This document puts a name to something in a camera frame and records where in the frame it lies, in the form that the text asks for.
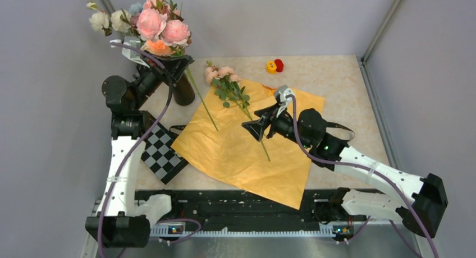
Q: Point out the black tapered vase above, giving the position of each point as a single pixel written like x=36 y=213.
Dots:
x=183 y=92

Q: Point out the pink and white flower bunch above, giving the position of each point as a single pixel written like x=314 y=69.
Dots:
x=121 y=21

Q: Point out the yellow toy flower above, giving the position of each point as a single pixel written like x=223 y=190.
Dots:
x=271 y=67

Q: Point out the aluminium frame rail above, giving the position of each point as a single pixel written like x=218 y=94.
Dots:
x=370 y=238

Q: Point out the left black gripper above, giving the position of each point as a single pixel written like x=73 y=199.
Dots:
x=177 y=64

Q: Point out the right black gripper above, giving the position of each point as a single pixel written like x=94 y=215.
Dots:
x=267 y=116

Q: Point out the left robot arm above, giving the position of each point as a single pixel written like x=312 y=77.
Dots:
x=120 y=222

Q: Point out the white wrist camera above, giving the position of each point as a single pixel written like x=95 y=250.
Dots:
x=284 y=96
x=132 y=50

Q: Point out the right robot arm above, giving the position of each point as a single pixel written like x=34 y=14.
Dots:
x=418 y=202

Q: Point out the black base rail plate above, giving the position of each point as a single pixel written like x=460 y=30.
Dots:
x=241 y=211

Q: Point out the pink rose stem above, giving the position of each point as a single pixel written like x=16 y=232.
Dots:
x=161 y=26

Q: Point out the black white checkerboard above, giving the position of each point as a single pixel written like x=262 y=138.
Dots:
x=159 y=155

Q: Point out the orange paper bouquet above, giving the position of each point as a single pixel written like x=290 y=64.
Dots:
x=227 y=87

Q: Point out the black ribbon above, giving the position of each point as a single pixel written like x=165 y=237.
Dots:
x=306 y=133

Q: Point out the orange yellow wrapping paper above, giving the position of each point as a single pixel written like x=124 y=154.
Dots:
x=215 y=143

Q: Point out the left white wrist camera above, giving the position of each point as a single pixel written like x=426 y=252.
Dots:
x=132 y=50

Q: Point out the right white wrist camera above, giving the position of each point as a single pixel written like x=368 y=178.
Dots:
x=284 y=96

